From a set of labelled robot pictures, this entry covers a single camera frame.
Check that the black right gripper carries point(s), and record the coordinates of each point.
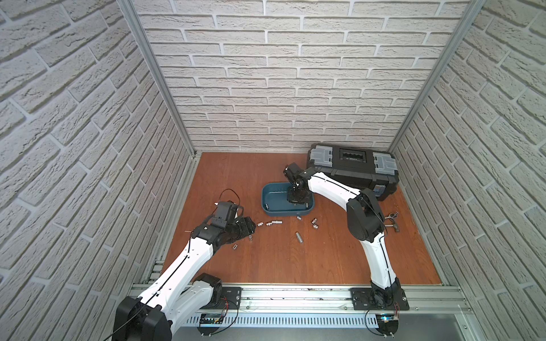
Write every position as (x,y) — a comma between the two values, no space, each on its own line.
(293,199)

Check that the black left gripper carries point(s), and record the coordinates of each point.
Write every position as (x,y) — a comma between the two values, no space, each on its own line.
(243,226)

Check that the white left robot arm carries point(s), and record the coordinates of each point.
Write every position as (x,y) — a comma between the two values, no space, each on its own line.
(158,312)

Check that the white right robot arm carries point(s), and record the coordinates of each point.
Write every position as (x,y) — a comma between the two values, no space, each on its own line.
(364,217)

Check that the teal plastic storage box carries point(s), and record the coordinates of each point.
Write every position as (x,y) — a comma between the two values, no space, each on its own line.
(275,196)

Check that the black grey toolbox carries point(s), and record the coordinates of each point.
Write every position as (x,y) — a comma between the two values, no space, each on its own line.
(357,168)

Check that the ratchet wrench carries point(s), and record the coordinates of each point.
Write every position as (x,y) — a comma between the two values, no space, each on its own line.
(390,221)

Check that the left controller board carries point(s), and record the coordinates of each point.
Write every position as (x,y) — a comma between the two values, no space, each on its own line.
(209,323)

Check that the controller board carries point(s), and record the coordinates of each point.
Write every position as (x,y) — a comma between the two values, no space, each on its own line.
(387,325)
(209,323)

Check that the right controller board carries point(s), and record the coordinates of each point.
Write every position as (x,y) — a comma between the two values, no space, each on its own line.
(387,325)

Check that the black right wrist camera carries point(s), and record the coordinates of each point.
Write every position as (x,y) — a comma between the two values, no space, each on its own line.
(293,173)

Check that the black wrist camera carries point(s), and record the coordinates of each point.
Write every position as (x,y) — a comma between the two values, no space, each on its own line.
(225,214)
(293,173)

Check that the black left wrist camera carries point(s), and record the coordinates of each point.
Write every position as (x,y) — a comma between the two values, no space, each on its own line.
(225,214)

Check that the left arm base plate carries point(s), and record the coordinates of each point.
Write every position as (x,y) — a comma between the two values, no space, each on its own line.
(222,297)

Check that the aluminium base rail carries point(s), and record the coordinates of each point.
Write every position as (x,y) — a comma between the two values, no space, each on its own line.
(320,306)

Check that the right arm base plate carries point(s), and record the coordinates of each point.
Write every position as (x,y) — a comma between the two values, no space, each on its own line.
(364,299)

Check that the aluminium frame post right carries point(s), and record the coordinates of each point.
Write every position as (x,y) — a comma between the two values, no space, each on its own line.
(472,10)

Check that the aluminium frame post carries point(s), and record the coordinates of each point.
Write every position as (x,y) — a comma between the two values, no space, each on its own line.
(472,10)
(139,33)

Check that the aluminium frame post left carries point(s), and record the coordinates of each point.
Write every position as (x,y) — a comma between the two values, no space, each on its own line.
(139,33)

